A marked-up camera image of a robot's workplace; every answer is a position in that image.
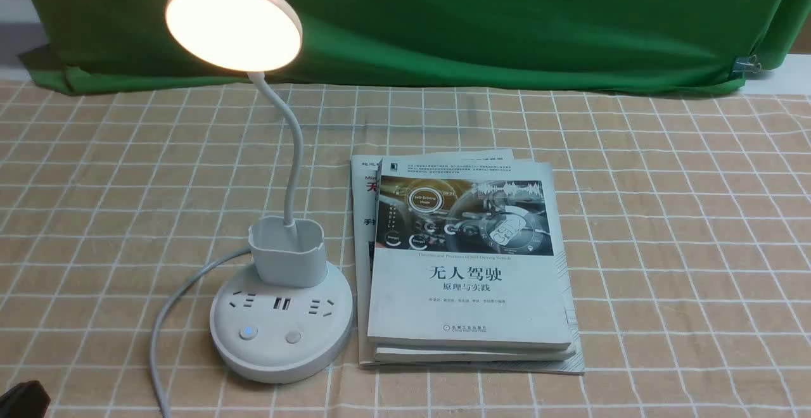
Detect white desk lamp with base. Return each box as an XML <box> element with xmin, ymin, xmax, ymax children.
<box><xmin>165</xmin><ymin>0</ymin><xmax>354</xmax><ymax>384</ymax></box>

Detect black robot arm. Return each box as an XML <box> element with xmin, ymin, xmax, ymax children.
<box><xmin>1</xmin><ymin>380</ymin><xmax>51</xmax><ymax>418</ymax></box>

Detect bottom white red-lettered book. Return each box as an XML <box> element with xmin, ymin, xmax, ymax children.
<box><xmin>350</xmin><ymin>155</ymin><xmax>585</xmax><ymax>375</ymax></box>

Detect top grey self-driving book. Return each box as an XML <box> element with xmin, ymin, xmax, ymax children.
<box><xmin>367</xmin><ymin>155</ymin><xmax>573</xmax><ymax>350</ymax></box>

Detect middle white book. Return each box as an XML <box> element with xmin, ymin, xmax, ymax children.
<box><xmin>373</xmin><ymin>340</ymin><xmax>580</xmax><ymax>363</ymax></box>

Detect green backdrop cloth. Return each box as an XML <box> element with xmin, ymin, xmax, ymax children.
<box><xmin>22</xmin><ymin>0</ymin><xmax>809</xmax><ymax>94</ymax></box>

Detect checkered beige tablecloth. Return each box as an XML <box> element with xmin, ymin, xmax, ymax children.
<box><xmin>1</xmin><ymin>80</ymin><xmax>810</xmax><ymax>417</ymax></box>

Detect metal binder clip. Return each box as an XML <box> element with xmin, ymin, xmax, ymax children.
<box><xmin>731</xmin><ymin>54</ymin><xmax>762</xmax><ymax>78</ymax></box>

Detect white lamp power cable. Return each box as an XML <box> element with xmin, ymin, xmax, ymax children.
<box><xmin>150</xmin><ymin>246</ymin><xmax>253</xmax><ymax>418</ymax></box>

